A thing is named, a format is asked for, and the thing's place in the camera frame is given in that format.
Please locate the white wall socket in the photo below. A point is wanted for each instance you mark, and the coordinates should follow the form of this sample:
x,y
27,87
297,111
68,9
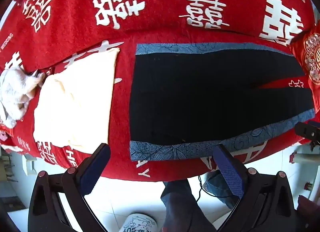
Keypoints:
x,y
29,165

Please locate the red printed blanket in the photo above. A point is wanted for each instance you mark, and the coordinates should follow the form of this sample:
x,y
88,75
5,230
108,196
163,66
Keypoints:
x,y
162,4

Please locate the black pants with blue trim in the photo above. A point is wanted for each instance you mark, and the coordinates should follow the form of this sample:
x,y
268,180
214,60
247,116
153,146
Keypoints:
x,y
200,97

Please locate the white cartoon printed item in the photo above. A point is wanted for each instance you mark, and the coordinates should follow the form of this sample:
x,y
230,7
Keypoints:
x,y
138,223

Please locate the cream folded cloth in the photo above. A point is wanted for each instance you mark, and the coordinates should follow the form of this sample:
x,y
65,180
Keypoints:
x,y
75,97

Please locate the red patterned cushion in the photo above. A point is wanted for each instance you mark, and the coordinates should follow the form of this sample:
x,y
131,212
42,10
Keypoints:
x,y
312,54

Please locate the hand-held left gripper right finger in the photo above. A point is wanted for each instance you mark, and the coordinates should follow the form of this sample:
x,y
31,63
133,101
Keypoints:
x,y
231,174

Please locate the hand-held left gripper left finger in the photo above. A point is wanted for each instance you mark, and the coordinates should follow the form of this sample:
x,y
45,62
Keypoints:
x,y
96,169

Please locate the person's blue jeans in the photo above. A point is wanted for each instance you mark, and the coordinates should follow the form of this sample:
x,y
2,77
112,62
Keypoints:
x,y
180,207

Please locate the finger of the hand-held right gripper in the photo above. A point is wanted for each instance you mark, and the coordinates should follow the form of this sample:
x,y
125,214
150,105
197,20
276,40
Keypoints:
x,y
315,124
306,132

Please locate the white crumpled cloth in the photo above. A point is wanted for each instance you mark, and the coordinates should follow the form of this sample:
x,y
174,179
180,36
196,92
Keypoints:
x,y
15,92

